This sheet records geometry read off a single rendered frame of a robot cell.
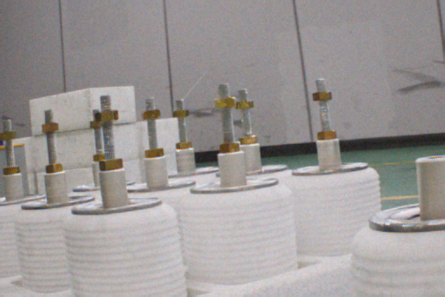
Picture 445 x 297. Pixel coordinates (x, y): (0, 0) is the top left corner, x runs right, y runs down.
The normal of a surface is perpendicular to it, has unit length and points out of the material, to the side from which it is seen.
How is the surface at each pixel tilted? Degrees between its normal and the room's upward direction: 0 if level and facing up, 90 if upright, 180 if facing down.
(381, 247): 57
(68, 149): 90
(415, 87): 90
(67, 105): 90
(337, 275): 90
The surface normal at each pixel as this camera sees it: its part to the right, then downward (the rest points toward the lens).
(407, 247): -0.57, -0.43
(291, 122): -0.43, 0.11
